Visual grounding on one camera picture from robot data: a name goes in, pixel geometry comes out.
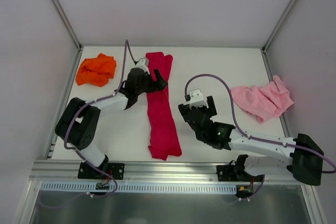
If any red t shirt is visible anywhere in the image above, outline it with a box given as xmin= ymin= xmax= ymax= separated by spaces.
xmin=145 ymin=52 xmax=182 ymax=161

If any pink t shirt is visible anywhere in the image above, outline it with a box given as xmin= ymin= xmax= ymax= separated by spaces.
xmin=230 ymin=75 xmax=294 ymax=124

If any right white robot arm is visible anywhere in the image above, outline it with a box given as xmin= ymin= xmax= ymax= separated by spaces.
xmin=178 ymin=96 xmax=324 ymax=186

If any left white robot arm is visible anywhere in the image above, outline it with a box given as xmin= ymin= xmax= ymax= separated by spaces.
xmin=55 ymin=67 xmax=168 ymax=179

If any orange t shirt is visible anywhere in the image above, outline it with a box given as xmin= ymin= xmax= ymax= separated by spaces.
xmin=75 ymin=53 xmax=117 ymax=87

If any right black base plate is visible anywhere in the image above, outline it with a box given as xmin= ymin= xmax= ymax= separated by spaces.
xmin=216 ymin=165 xmax=263 ymax=182

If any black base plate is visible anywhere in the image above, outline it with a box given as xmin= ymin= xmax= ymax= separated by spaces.
xmin=216 ymin=165 xmax=263 ymax=182
xmin=77 ymin=162 xmax=124 ymax=180

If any aluminium mounting rail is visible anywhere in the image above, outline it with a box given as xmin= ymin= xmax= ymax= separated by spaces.
xmin=28 ymin=159 xmax=314 ymax=185

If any right aluminium frame post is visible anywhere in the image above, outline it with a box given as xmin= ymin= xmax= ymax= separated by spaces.
xmin=262 ymin=0 xmax=316 ymax=51

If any aluminium frame post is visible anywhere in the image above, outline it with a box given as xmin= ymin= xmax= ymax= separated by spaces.
xmin=262 ymin=0 xmax=316 ymax=51
xmin=36 ymin=0 xmax=82 ymax=50

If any left aluminium frame post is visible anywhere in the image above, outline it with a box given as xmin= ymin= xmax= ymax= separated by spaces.
xmin=36 ymin=0 xmax=82 ymax=50

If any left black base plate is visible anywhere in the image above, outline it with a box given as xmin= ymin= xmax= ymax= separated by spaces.
xmin=77 ymin=162 xmax=124 ymax=180

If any white slotted cable duct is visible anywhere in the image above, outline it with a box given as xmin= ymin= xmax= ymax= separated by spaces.
xmin=40 ymin=182 xmax=237 ymax=195

